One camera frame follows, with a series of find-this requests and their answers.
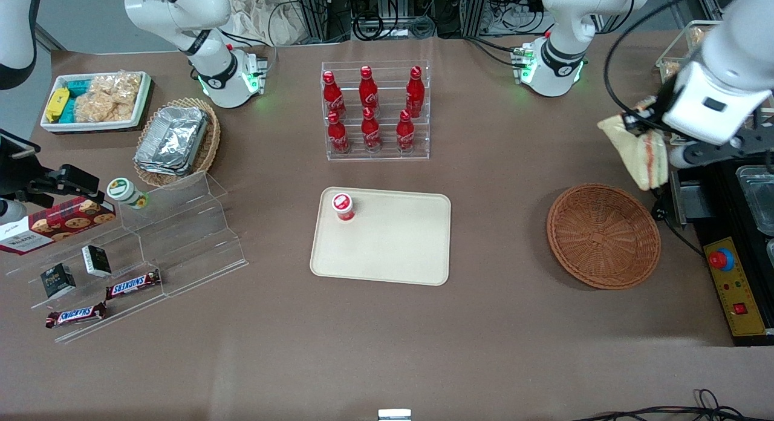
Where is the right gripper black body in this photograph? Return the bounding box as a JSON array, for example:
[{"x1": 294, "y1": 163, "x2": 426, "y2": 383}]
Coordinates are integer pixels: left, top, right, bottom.
[{"x1": 0, "y1": 129, "x2": 61, "y2": 211}]

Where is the triangular sandwich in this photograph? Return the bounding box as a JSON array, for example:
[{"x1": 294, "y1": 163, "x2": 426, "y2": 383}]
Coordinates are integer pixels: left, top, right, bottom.
[{"x1": 597, "y1": 111, "x2": 670, "y2": 192}]

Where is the brown wicker basket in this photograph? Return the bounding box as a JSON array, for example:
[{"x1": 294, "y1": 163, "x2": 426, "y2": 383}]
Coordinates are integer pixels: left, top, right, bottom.
[{"x1": 546, "y1": 183, "x2": 662, "y2": 290}]

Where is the light wicker basket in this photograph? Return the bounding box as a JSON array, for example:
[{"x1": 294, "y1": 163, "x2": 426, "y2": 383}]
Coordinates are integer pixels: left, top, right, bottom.
[{"x1": 133, "y1": 97, "x2": 221, "y2": 189}]

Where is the beige plastic serving tray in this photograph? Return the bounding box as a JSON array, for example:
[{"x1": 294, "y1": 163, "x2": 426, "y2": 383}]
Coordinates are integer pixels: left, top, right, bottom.
[{"x1": 310, "y1": 187, "x2": 452, "y2": 287}]

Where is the green-lidded white cup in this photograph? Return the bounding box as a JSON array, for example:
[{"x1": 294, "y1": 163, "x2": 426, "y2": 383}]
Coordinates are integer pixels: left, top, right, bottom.
[{"x1": 106, "y1": 177, "x2": 149, "y2": 210}]

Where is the red tartan cookie box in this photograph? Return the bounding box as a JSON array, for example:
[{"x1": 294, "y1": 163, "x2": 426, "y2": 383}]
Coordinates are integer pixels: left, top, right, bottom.
[{"x1": 0, "y1": 196, "x2": 117, "y2": 256}]

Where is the white plastic bin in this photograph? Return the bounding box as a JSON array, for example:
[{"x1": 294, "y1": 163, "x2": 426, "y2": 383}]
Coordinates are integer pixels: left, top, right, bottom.
[{"x1": 41, "y1": 71, "x2": 152, "y2": 133}]

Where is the clear plastic food container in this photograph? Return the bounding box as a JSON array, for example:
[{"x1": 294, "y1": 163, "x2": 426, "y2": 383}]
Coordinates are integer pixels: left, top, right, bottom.
[{"x1": 656, "y1": 20, "x2": 723, "y2": 83}]

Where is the yellow snack pack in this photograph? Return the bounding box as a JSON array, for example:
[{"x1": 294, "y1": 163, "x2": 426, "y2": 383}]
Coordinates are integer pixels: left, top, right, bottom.
[{"x1": 46, "y1": 87, "x2": 71, "y2": 123}]

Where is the black box with white print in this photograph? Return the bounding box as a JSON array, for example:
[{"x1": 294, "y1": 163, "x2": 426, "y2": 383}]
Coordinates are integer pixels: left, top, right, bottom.
[{"x1": 81, "y1": 244, "x2": 112, "y2": 278}]

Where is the clear bag of crackers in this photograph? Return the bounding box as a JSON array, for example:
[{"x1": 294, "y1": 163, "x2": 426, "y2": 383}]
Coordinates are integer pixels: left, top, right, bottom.
[{"x1": 74, "y1": 70, "x2": 143, "y2": 123}]

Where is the stainless steel pan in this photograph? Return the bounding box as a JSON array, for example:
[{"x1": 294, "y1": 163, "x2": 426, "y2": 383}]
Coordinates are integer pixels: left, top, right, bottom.
[{"x1": 735, "y1": 166, "x2": 774, "y2": 235}]

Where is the black box with gold lettering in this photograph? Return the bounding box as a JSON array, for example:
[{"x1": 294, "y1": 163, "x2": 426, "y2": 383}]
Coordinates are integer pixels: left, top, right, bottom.
[{"x1": 40, "y1": 264, "x2": 77, "y2": 299}]

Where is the clear acrylic stepped shelf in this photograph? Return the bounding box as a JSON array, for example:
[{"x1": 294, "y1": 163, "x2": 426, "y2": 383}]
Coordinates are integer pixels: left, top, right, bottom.
[
  {"x1": 118, "y1": 170, "x2": 250, "y2": 299},
  {"x1": 5, "y1": 197, "x2": 167, "y2": 345}
]

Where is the black control box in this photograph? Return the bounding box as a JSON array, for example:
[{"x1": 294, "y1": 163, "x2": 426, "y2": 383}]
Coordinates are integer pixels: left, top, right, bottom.
[{"x1": 668, "y1": 158, "x2": 774, "y2": 347}]

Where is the Snickers chocolate bar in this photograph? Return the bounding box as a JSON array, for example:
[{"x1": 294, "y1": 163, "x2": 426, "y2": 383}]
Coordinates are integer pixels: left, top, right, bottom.
[
  {"x1": 45, "y1": 301, "x2": 108, "y2": 330},
  {"x1": 106, "y1": 270, "x2": 162, "y2": 301}
]

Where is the yellow control panel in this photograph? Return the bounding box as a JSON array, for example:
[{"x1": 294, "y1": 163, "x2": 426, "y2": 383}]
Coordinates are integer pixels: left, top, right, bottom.
[{"x1": 703, "y1": 237, "x2": 770, "y2": 338}]

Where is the red cola bottle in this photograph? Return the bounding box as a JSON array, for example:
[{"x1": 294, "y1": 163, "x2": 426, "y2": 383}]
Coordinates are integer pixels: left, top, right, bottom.
[
  {"x1": 327, "y1": 111, "x2": 350, "y2": 154},
  {"x1": 396, "y1": 109, "x2": 417, "y2": 153},
  {"x1": 359, "y1": 65, "x2": 379, "y2": 110},
  {"x1": 405, "y1": 65, "x2": 425, "y2": 118},
  {"x1": 361, "y1": 106, "x2": 382, "y2": 152},
  {"x1": 322, "y1": 70, "x2": 347, "y2": 120}
]

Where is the beige cloth bag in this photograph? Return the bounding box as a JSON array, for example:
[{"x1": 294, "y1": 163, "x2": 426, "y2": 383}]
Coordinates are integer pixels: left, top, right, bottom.
[{"x1": 227, "y1": 0, "x2": 303, "y2": 47}]

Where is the clear acrylic bottle rack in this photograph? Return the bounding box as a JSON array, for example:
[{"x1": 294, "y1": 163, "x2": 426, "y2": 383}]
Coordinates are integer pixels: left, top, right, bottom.
[{"x1": 320, "y1": 60, "x2": 431, "y2": 162}]

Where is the red yogurt cup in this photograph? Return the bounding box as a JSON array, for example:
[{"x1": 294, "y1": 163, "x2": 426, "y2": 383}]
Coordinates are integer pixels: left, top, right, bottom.
[{"x1": 331, "y1": 192, "x2": 356, "y2": 223}]

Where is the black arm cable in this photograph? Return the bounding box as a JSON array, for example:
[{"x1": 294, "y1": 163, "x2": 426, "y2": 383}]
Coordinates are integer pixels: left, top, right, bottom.
[{"x1": 603, "y1": 0, "x2": 726, "y2": 116}]

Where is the grey metal bracket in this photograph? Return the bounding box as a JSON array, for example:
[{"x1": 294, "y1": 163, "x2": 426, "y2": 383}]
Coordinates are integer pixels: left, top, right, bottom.
[{"x1": 668, "y1": 170, "x2": 717, "y2": 226}]

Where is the black floor cable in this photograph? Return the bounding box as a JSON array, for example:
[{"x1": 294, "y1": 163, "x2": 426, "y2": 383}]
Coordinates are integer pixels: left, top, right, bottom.
[{"x1": 571, "y1": 388, "x2": 774, "y2": 421}]

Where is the aluminium frame rack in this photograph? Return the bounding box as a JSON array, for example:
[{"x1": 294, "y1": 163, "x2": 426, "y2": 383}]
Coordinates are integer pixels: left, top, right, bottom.
[{"x1": 290, "y1": 0, "x2": 545, "y2": 42}]

